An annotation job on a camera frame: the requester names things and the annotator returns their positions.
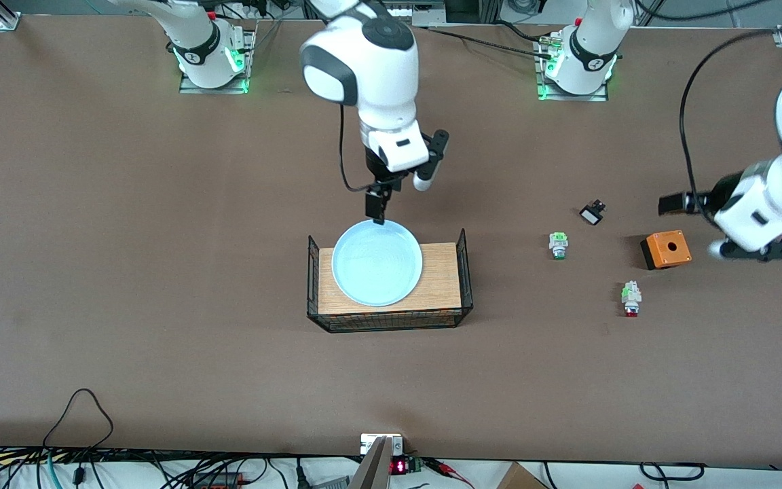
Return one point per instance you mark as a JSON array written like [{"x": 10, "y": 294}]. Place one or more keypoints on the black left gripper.
[{"x": 722, "y": 192}]

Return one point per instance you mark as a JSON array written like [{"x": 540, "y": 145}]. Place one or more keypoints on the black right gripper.
[{"x": 379, "y": 185}]

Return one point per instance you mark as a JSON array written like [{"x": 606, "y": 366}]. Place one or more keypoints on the light blue plate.
[{"x": 377, "y": 265}]

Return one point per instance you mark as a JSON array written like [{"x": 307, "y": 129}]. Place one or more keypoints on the red push button switch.
[{"x": 631, "y": 295}]

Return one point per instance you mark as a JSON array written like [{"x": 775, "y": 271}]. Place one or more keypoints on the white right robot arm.
[{"x": 377, "y": 68}]

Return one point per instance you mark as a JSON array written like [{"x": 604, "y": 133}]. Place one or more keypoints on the wooden board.
[{"x": 442, "y": 285}]

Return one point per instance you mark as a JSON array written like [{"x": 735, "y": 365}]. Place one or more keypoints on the red digit display module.
[{"x": 399, "y": 467}]

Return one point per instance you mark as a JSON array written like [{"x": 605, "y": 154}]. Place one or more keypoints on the brown cardboard box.
[{"x": 518, "y": 479}]

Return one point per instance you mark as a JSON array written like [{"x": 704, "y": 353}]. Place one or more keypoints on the orange button enclosure box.
[{"x": 679, "y": 255}]

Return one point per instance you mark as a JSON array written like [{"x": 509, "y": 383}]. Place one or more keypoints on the black white square button switch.
[{"x": 591, "y": 216}]

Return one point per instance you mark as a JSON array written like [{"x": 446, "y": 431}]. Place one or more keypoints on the green push button switch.
[{"x": 558, "y": 242}]

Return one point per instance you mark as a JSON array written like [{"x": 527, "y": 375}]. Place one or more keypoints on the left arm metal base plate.
[{"x": 574, "y": 98}]

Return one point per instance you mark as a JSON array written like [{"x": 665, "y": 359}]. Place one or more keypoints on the metal frame with white light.
[{"x": 425, "y": 10}]

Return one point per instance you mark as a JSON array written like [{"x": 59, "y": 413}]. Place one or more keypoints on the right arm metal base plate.
[{"x": 194, "y": 87}]

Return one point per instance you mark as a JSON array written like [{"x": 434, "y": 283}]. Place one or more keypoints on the grey metal camera mount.
[{"x": 377, "y": 468}]

